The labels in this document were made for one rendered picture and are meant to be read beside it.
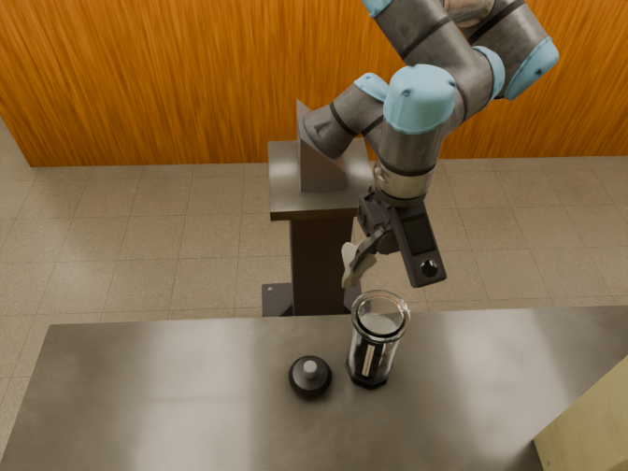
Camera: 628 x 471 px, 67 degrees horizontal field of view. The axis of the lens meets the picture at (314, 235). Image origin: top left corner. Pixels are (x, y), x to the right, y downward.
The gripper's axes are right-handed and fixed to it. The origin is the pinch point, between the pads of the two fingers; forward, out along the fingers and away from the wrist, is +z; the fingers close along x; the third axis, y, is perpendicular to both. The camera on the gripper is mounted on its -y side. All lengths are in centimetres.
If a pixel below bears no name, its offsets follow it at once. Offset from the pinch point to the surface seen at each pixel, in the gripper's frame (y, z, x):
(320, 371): 1.5, 30.7, 10.4
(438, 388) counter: -8.3, 34.4, -13.3
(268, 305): 81, 127, 7
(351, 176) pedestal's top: 60, 34, -20
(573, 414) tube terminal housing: -24.8, 16.9, -26.0
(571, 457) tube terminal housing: -29.9, 22.6, -24.6
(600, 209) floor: 87, 128, -189
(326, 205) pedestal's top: 51, 34, -8
